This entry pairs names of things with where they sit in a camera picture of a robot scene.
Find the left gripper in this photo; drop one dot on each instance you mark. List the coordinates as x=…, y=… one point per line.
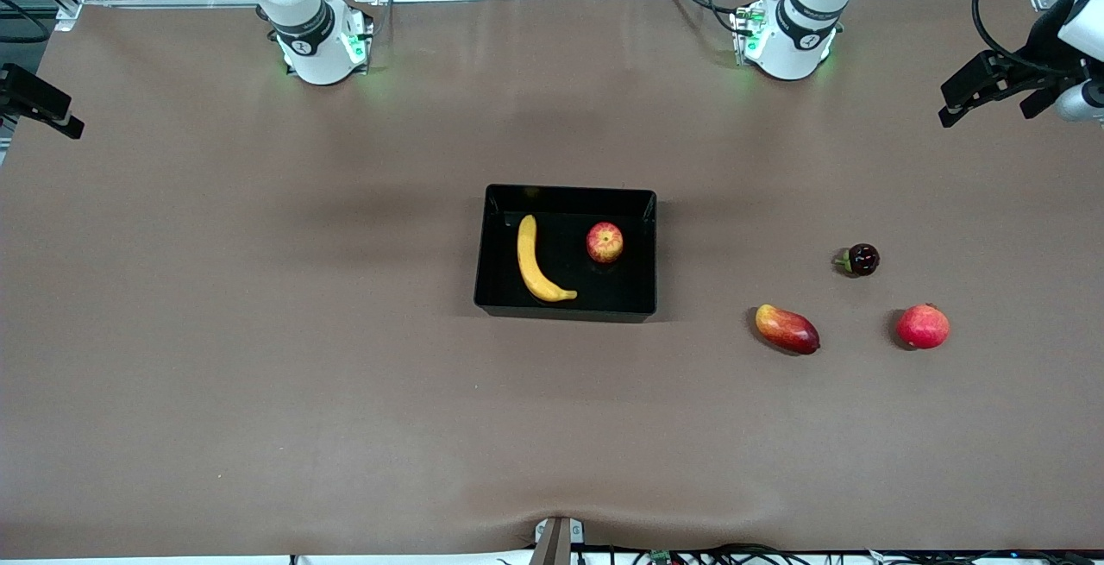
x=1044, y=51

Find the red yellow apple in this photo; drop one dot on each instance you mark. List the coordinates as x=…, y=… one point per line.
x=605, y=242

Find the black rectangular plastic box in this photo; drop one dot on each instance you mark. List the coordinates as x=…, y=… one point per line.
x=604, y=293

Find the yellow banana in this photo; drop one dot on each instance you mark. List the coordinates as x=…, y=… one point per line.
x=528, y=263

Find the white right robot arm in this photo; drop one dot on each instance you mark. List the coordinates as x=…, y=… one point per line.
x=315, y=47

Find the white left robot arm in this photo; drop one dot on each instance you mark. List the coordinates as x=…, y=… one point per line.
x=789, y=47

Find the grey round left gripper cap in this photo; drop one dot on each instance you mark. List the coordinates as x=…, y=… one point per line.
x=1082, y=103

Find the dark purple mangosteen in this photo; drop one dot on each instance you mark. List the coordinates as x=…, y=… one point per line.
x=862, y=260

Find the red yellow mango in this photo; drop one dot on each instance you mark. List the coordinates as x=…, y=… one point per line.
x=787, y=329

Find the brown table mat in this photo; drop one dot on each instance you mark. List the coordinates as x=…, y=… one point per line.
x=259, y=375

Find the small green circuit board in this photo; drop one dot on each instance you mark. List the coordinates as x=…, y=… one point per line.
x=661, y=557

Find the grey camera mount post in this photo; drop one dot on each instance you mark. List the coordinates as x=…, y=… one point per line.
x=552, y=548

